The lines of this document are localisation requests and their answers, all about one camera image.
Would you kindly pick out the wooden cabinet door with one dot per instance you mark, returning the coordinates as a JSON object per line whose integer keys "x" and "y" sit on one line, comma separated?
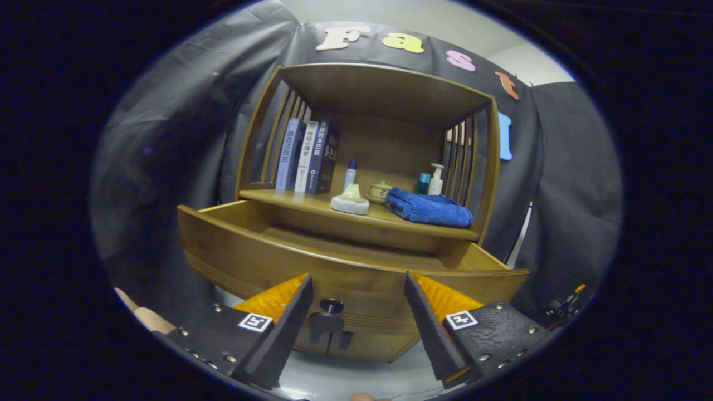
{"x": 302, "y": 346}
{"x": 379, "y": 345}

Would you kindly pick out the teal bottle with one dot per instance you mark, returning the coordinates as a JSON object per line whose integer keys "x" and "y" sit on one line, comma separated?
{"x": 423, "y": 184}

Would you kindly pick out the orange and black tool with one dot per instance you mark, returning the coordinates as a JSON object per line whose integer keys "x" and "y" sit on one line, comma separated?
{"x": 565, "y": 306}

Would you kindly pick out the light blue book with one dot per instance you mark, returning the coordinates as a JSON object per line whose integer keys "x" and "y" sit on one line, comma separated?
{"x": 287, "y": 159}

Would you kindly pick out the white pump bottle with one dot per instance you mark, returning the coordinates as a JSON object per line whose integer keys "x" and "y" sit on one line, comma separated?
{"x": 435, "y": 182}

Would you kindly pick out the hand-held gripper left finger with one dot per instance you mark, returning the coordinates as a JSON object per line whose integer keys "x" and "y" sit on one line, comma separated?
{"x": 281, "y": 334}

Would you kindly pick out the wooden cabinet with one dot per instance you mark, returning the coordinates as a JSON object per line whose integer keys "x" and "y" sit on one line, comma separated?
{"x": 390, "y": 94}

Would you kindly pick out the white bottle with blue cap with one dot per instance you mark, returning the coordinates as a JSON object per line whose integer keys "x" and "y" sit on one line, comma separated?
{"x": 350, "y": 177}

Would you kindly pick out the beige lidded teacup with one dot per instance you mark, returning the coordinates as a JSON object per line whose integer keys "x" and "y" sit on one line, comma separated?
{"x": 380, "y": 193}

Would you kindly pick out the blue towel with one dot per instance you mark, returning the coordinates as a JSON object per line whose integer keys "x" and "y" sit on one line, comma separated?
{"x": 429, "y": 209}

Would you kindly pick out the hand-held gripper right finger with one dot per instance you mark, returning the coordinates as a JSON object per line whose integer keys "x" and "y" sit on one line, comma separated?
{"x": 431, "y": 334}

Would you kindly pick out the green scrub brush white pad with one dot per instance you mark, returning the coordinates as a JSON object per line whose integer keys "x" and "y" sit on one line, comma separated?
{"x": 350, "y": 203}

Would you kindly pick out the wooden countertop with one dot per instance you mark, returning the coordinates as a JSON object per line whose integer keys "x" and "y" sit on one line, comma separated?
{"x": 312, "y": 203}

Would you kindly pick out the white book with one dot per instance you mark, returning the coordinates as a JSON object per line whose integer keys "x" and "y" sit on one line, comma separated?
{"x": 306, "y": 159}

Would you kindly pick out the wooden drawer with black knob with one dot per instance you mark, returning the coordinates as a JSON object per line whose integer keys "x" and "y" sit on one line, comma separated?
{"x": 267, "y": 262}

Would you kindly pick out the dark navy book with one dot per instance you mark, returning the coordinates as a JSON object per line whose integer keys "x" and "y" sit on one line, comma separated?
{"x": 324, "y": 159}

